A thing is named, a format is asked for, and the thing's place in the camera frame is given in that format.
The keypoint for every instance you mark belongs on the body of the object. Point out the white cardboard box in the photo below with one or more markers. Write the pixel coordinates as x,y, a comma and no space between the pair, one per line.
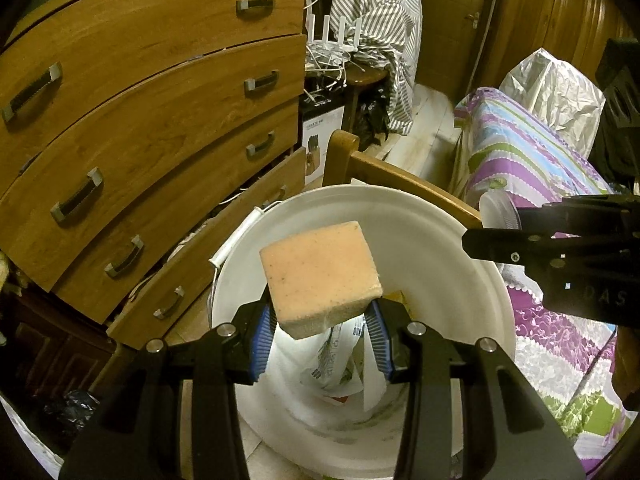
320,135

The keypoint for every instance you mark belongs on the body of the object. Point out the white paper sheet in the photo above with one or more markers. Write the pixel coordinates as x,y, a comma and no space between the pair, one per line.
372,387

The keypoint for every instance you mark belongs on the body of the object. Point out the black plastic bag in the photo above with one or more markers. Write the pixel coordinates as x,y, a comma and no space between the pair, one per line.
374,117

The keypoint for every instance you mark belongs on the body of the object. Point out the white antenna router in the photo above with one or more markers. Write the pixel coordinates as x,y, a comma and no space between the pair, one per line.
330,42

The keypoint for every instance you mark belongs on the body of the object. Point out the purple striped printed blanket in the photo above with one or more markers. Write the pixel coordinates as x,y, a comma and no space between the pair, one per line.
525,150

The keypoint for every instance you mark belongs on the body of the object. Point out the grey striped cloth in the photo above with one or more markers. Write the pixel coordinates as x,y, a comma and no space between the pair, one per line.
385,20

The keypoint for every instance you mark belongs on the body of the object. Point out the round wooden stool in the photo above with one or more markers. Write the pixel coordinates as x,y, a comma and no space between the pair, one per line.
367,77

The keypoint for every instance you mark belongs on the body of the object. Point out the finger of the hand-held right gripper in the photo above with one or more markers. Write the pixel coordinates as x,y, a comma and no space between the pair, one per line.
560,212
500,247

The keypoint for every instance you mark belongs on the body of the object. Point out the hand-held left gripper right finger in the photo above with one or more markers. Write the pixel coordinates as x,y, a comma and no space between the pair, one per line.
377,340

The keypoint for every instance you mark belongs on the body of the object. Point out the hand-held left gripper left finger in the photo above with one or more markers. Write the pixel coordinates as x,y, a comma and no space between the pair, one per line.
262,337

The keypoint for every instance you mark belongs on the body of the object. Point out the wooden panelled door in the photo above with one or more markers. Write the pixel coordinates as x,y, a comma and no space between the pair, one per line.
540,5

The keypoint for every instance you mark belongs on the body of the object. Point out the white printed plastic bag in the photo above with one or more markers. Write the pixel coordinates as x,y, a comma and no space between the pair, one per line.
335,355

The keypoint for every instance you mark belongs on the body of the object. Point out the white plastic bucket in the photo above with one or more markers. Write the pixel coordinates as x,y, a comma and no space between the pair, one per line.
425,240

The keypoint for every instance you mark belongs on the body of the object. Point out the dark wooden cabinet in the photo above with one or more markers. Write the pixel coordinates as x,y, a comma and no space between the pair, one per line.
45,345

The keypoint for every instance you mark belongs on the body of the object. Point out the silver crinkled bag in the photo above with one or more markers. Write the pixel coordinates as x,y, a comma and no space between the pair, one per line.
550,95

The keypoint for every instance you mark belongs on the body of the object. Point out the orange sponge block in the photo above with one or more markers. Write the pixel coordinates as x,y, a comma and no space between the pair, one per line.
320,275

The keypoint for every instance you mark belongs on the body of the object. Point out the wooden bed frame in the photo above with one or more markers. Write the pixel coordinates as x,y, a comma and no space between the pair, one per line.
400,172

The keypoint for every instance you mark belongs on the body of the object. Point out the wooden dresser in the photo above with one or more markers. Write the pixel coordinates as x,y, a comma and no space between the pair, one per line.
150,85

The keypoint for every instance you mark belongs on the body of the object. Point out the clear plastic lid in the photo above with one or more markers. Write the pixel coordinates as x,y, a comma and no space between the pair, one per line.
495,210

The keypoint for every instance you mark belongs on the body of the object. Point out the wooden dresser drawer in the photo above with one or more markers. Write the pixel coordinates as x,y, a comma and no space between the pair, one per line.
190,205
165,130
140,40
220,245

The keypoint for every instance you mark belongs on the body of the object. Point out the crumpled dark plastic bag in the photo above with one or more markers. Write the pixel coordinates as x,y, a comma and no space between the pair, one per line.
70,412

